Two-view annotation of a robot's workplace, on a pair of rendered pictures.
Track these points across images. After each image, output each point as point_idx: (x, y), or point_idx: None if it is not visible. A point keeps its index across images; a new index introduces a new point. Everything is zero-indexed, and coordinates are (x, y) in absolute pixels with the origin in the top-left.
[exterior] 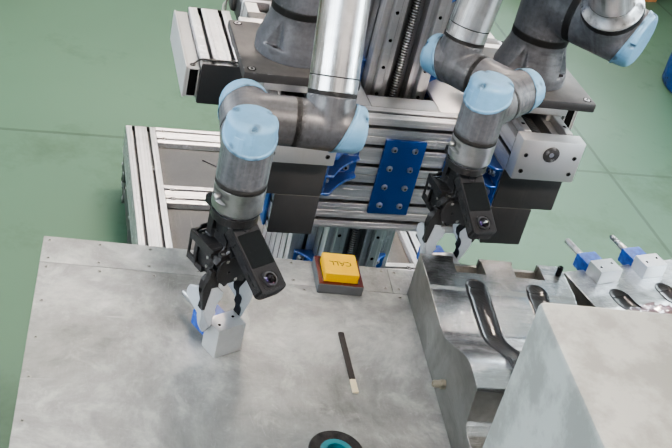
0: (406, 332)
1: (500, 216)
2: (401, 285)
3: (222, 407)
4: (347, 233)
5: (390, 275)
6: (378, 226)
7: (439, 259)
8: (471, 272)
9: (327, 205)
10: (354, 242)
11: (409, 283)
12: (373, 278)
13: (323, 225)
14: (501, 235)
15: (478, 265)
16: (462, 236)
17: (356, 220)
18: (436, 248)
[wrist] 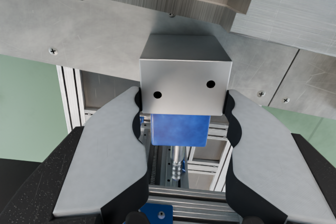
0: None
1: (3, 198)
2: (271, 53)
3: None
4: (156, 181)
5: (274, 86)
6: (156, 188)
7: (332, 6)
8: None
9: (216, 215)
10: (152, 174)
11: (247, 58)
12: (319, 80)
13: (211, 192)
14: (13, 170)
15: None
16: (128, 149)
17: (177, 195)
18: (168, 136)
